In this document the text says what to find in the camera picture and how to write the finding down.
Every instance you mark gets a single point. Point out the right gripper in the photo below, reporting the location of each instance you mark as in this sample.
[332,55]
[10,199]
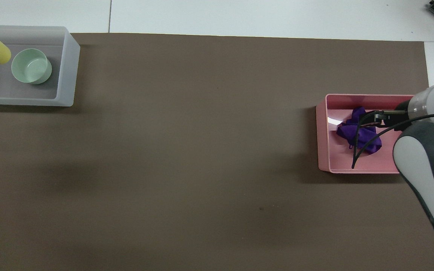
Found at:
[401,116]

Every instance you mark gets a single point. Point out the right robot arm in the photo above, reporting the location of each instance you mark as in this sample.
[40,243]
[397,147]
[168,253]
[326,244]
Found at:
[424,162]

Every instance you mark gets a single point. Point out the pink plastic box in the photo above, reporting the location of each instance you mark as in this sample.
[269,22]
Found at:
[341,162]

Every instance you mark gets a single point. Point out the translucent white plastic box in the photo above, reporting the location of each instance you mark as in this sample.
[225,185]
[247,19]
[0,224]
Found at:
[66,71]

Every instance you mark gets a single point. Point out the crumpled purple glove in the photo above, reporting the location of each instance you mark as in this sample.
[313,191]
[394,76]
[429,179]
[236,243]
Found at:
[347,130]

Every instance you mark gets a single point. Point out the light green bowl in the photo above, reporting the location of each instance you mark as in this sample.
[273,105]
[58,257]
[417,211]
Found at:
[31,67]

